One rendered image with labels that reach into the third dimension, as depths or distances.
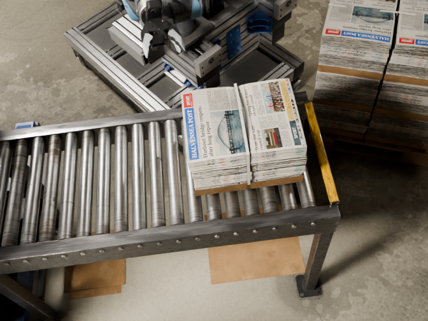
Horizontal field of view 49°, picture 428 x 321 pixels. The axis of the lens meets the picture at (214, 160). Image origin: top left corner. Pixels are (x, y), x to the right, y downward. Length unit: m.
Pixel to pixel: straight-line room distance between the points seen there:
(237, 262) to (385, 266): 0.71
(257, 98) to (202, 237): 0.50
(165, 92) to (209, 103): 1.18
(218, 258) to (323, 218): 0.91
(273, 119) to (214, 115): 0.19
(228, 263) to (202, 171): 0.96
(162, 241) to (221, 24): 1.13
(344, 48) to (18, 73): 2.19
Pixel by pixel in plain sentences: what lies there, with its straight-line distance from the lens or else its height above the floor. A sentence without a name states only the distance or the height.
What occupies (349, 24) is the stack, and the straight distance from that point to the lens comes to 2.15.
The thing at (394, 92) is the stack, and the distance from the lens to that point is 2.31.
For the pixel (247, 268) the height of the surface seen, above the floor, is 0.00.
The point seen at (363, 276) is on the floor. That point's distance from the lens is 2.43.
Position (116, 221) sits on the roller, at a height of 0.80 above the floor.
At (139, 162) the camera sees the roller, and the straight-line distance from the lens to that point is 1.76.
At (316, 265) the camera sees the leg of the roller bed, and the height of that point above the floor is 0.34.
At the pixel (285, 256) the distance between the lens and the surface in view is 2.41.
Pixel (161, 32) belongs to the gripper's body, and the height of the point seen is 1.23.
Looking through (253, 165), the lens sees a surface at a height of 0.95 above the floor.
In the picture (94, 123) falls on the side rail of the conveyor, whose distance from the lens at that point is 1.92.
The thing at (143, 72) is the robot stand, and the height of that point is 0.23.
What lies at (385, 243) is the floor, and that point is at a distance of 2.51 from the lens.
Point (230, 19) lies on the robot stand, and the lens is 2.31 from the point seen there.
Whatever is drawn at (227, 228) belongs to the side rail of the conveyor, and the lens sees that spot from 1.59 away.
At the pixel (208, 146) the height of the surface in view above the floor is 1.03.
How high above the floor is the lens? 2.25
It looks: 58 degrees down
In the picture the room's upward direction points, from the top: 8 degrees counter-clockwise
